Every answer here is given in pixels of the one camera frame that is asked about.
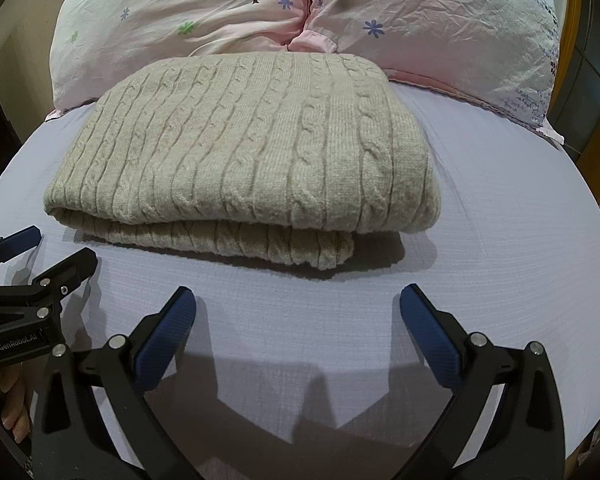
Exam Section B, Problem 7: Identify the beige cable-knit blanket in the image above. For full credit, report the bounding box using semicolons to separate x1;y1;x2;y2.
43;53;442;271

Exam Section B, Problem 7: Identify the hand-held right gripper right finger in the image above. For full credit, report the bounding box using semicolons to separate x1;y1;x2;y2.
399;283;566;480

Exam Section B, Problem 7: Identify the wooden bed headboard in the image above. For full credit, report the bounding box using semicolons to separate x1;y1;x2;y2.
555;0;600;206

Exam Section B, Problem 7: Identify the lavender bed sheet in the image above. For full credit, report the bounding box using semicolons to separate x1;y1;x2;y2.
0;80;600;480

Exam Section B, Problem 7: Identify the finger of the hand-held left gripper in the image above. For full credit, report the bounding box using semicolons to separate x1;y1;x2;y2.
0;247;99;319
0;226;43;281

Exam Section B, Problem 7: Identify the person's left hand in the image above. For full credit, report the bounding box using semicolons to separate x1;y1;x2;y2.
0;360;37;445

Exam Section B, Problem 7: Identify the pink floral pillow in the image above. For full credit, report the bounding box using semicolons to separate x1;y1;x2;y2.
285;0;566;147
44;0;315;122

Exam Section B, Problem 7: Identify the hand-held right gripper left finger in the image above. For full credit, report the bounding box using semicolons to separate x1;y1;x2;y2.
30;286;204;480

